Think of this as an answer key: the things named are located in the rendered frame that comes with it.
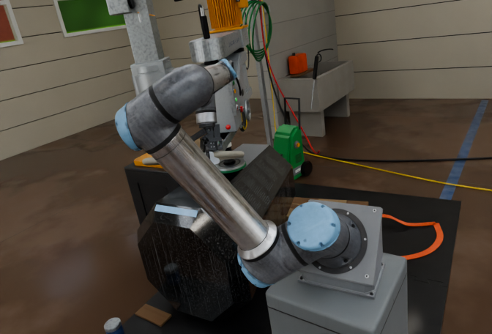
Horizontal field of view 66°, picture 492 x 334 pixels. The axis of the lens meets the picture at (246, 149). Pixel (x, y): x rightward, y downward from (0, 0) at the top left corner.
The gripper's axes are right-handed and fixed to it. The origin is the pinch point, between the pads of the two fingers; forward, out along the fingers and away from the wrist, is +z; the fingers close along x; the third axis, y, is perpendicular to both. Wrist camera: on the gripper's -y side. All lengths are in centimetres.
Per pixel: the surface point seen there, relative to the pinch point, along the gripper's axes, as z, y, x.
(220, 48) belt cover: -69, 26, 50
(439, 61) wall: -136, 464, 304
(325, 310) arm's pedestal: 49, 25, -48
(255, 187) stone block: 14, 50, 77
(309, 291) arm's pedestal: 45, 25, -38
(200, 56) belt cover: -66, 15, 53
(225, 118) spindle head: -31, 30, 64
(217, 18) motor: -109, 42, 103
